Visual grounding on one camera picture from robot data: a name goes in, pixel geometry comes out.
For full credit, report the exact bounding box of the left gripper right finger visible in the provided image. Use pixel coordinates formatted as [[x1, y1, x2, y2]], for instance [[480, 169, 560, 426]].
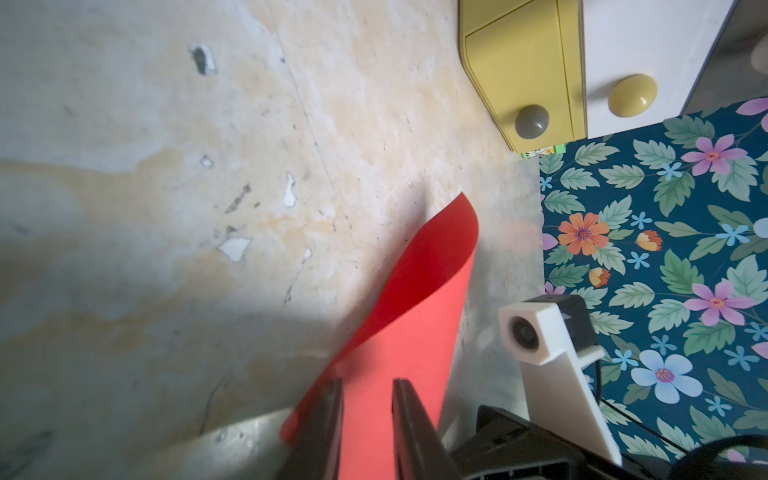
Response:
[[392, 379, 462, 480]]

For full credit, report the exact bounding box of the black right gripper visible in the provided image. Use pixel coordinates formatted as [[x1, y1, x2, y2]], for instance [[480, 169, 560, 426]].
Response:
[[451, 405, 671, 480]]

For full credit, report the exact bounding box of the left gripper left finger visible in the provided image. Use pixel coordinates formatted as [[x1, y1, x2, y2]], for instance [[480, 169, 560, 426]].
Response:
[[277, 378, 344, 480]]

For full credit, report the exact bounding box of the small three-drawer cabinet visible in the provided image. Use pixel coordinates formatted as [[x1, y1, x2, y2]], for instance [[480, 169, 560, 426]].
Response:
[[458, 1, 767, 153]]

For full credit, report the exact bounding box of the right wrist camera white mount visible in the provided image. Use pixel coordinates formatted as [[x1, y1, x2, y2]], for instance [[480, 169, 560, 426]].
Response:
[[498, 294, 622, 466]]

